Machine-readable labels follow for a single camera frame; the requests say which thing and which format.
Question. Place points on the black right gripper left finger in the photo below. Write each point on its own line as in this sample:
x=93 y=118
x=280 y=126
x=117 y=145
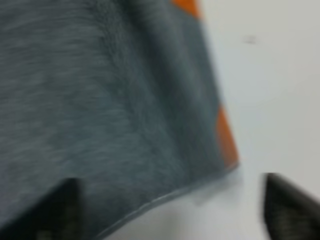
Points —
x=57 y=216

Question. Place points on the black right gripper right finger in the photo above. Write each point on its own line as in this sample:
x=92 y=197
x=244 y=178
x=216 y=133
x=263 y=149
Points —
x=288 y=212

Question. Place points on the grey orange striped towel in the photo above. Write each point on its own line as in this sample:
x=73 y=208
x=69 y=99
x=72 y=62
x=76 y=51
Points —
x=119 y=94

